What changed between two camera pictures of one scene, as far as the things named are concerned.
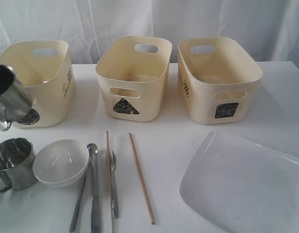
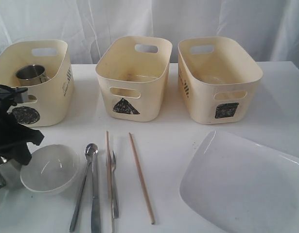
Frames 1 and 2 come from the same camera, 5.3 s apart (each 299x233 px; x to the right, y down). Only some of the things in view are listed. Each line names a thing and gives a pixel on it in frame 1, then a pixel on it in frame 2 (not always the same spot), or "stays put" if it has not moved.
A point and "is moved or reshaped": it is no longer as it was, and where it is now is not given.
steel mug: x=12 y=98 to x=31 y=74
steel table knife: x=95 y=210 stays put
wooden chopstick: x=109 y=180 stays put
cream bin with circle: x=43 y=67 stays put
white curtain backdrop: x=275 y=28 stays put
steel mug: x=13 y=165 is moved or reshaped
